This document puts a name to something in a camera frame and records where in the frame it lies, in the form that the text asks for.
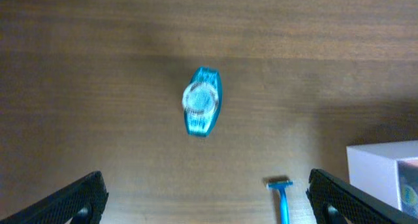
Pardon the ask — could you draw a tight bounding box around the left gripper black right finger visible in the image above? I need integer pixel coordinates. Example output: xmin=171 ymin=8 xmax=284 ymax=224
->
xmin=306 ymin=168 xmax=417 ymax=224

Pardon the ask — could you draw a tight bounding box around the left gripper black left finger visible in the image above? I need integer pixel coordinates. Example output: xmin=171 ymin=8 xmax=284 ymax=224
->
xmin=1 ymin=171 xmax=108 ymax=224

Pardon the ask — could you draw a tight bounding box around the teal mouthwash bottle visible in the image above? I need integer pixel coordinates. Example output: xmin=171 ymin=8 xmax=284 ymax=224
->
xmin=182 ymin=67 xmax=223 ymax=137

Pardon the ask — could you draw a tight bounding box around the blue disposable razor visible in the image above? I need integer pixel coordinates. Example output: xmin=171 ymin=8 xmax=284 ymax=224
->
xmin=266 ymin=180 xmax=293 ymax=224

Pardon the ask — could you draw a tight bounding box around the white cardboard box, brown inside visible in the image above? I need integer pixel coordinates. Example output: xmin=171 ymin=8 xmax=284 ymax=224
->
xmin=347 ymin=140 xmax=418 ymax=217

